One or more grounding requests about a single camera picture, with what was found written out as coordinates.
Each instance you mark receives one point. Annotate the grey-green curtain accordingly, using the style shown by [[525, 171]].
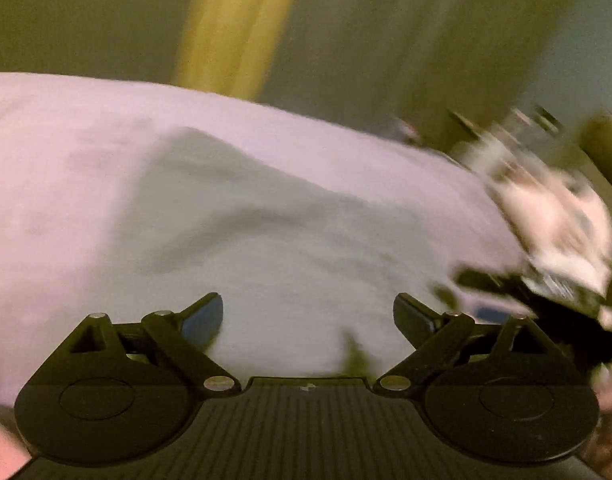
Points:
[[359, 63]]

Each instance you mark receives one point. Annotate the yellow curtain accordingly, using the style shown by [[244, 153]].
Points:
[[227, 46]]

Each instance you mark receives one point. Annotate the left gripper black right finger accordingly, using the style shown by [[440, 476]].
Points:
[[504, 394]]

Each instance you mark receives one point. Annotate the pink plush bed blanket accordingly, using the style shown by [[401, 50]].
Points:
[[70, 150]]

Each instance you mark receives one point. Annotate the grey sweat pants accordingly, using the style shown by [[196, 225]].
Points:
[[308, 276]]

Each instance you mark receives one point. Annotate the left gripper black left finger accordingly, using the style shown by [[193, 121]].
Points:
[[111, 393]]

